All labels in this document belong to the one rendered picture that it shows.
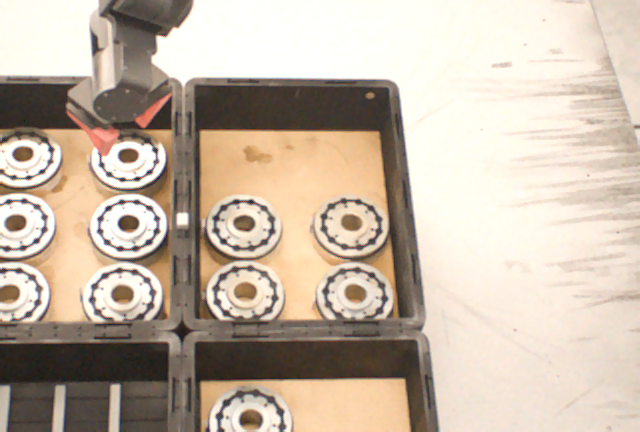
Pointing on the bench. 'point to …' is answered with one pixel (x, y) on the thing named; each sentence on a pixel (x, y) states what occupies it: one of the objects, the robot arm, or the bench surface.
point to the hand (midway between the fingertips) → (121, 134)
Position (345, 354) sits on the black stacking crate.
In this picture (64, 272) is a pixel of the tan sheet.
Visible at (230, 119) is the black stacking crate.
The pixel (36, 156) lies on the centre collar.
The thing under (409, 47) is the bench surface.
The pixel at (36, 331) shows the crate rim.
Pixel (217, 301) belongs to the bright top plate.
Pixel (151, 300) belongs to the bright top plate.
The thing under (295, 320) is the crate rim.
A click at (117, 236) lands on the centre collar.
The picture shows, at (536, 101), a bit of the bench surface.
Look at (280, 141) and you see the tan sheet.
